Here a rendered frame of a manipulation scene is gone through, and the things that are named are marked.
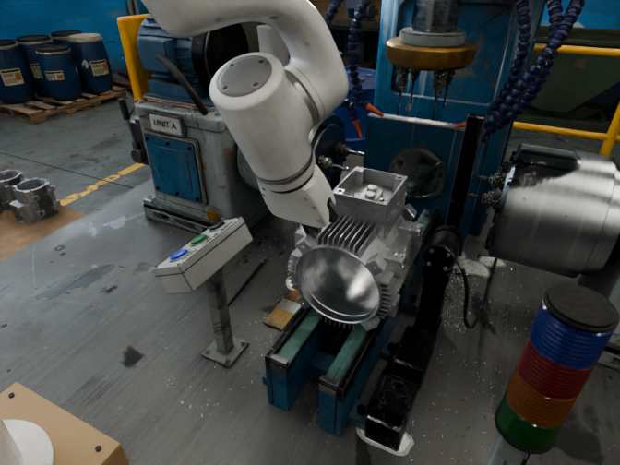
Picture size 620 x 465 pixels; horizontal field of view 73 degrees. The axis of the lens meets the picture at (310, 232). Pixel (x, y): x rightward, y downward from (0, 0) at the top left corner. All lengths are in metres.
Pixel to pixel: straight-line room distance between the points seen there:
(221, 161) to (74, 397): 0.60
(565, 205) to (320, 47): 0.56
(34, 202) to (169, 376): 2.20
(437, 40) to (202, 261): 0.60
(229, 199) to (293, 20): 0.73
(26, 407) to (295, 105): 0.63
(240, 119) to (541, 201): 0.60
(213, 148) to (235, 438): 0.66
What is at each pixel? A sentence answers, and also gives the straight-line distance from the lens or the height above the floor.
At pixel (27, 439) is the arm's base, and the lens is 0.79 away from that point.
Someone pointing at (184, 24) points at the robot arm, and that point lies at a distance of 0.44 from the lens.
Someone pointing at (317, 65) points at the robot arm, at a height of 1.38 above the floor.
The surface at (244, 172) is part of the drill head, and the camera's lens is 1.09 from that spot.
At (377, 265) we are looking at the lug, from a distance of 0.65.
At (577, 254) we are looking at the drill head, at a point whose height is 1.02.
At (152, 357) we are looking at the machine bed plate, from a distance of 0.95.
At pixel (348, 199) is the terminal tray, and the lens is 0.71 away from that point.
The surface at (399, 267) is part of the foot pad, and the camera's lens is 0.69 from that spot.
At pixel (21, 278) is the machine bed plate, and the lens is 1.30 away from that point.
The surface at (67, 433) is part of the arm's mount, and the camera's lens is 0.78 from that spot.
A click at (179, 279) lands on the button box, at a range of 0.70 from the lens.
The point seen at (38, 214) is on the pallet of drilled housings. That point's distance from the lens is 2.99.
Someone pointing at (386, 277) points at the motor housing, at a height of 1.05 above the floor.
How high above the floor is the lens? 1.48
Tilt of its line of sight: 33 degrees down
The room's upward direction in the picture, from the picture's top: straight up
